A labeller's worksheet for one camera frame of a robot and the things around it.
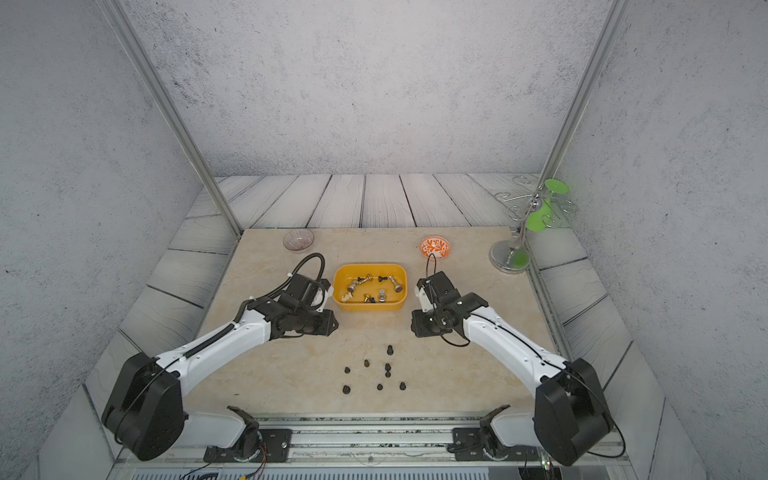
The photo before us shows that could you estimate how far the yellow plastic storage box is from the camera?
0.99 m

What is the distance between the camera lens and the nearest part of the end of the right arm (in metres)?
0.59

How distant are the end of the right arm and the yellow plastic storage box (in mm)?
221
